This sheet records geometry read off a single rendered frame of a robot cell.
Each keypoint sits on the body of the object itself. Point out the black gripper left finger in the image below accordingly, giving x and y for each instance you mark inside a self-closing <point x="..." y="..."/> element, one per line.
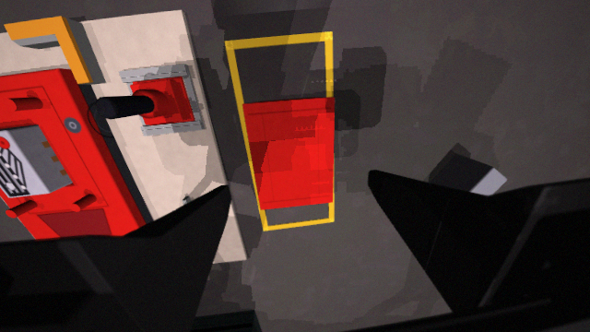
<point x="152" y="278"/>

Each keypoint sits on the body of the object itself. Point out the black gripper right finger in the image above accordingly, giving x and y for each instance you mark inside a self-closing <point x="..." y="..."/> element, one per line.
<point x="467" y="242"/>

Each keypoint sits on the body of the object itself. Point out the yellow rectangular outline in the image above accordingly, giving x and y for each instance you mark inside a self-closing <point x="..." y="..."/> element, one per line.
<point x="325" y="37"/>

